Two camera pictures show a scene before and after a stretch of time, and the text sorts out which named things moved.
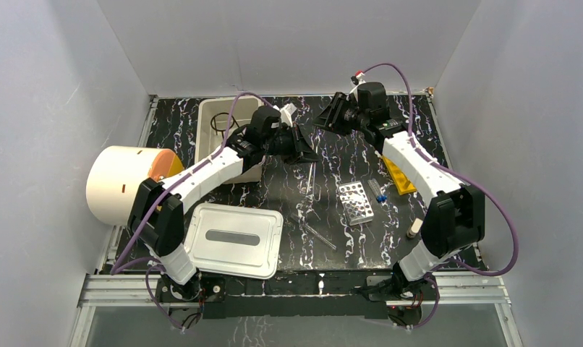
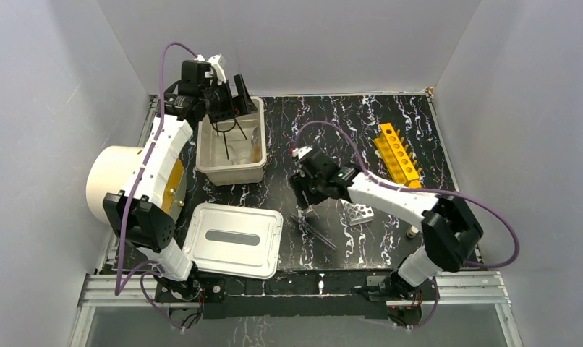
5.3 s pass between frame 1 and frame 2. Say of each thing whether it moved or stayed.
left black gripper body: moved
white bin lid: stayed
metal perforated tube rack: stayed
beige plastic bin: stayed
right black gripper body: moved
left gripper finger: moved
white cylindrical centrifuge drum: stayed
